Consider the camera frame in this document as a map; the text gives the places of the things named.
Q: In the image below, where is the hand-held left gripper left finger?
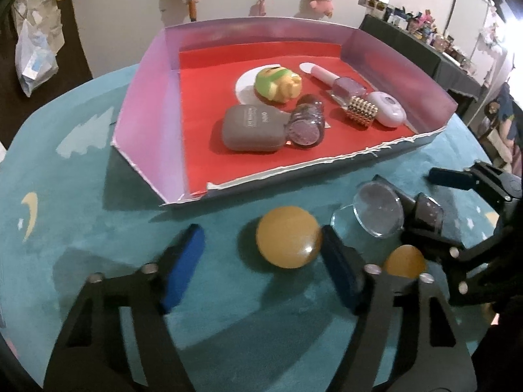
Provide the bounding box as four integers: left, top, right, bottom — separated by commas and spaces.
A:
43, 224, 206, 392

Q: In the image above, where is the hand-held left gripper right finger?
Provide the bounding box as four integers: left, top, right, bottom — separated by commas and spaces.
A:
321, 224, 479, 392

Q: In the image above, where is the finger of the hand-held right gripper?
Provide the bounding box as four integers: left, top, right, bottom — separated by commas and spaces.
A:
399, 228, 504, 306
428, 160, 523, 213

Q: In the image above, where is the small orange ball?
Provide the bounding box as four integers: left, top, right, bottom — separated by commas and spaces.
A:
383, 245, 428, 277

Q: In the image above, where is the clear round glass dish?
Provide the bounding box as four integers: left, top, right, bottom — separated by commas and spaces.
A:
330, 206, 368, 246

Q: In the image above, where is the large orange ball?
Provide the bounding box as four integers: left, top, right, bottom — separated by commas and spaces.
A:
255, 206, 322, 269

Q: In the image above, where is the clear round glass lid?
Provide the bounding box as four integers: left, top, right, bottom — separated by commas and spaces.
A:
353, 182, 404, 238

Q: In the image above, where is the gold bead cube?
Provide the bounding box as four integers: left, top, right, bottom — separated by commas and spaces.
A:
346, 96, 379, 129

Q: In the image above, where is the purple nail polish bottle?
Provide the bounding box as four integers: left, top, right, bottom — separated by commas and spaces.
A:
299, 62, 368, 101

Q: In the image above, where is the clear glitter jar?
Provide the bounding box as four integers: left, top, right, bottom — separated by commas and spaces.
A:
286, 106, 326, 148

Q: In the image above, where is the pink cardboard box red inside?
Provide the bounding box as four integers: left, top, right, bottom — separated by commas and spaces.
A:
111, 17, 457, 205

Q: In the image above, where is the green and yellow toy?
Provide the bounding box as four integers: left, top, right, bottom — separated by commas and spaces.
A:
253, 65, 304, 104

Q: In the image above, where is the teal star-print table cloth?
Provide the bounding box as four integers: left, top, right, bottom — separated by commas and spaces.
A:
0, 63, 523, 392

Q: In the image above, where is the lilac oval case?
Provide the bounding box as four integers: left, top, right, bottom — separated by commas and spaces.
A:
367, 91, 408, 127

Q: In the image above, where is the table with dark cloth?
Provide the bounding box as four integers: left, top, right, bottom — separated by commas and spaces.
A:
359, 14, 497, 99

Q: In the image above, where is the grey rounded case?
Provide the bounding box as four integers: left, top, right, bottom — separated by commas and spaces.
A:
221, 104, 293, 153

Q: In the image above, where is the row of bottles and figures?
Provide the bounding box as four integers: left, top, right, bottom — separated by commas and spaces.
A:
360, 0, 470, 66

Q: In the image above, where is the white framed panel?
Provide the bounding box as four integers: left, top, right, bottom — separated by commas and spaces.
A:
453, 0, 507, 70

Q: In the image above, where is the dark brown door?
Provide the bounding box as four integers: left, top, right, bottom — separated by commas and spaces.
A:
0, 0, 94, 152

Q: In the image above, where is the clear plastic bag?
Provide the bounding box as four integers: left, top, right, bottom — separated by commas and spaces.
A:
14, 20, 58, 98

